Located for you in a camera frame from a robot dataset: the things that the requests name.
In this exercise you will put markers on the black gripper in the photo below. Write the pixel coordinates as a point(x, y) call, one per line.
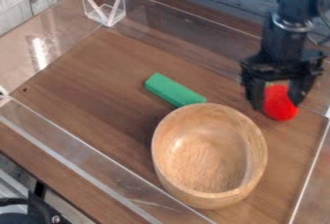
point(281, 60)

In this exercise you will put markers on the red toy strawberry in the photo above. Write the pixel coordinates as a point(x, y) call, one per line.
point(277, 106)

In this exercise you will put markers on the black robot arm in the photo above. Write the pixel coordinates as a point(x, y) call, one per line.
point(299, 11)

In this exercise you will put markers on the wooden bowl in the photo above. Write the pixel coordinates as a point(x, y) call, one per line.
point(209, 155)

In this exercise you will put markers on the green rectangular block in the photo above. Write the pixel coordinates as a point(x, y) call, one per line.
point(171, 91)

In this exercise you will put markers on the clear acrylic back wall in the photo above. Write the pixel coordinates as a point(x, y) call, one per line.
point(193, 51)

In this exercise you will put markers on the clear acrylic wall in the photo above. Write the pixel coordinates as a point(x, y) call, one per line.
point(93, 182)
point(193, 51)
point(311, 209)

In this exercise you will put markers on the clear acrylic right wall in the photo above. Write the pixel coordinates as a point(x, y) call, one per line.
point(311, 209)

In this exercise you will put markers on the clear acrylic front wall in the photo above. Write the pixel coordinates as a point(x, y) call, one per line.
point(93, 182)

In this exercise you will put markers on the black clamp with cable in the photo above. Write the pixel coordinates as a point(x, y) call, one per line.
point(28, 209)

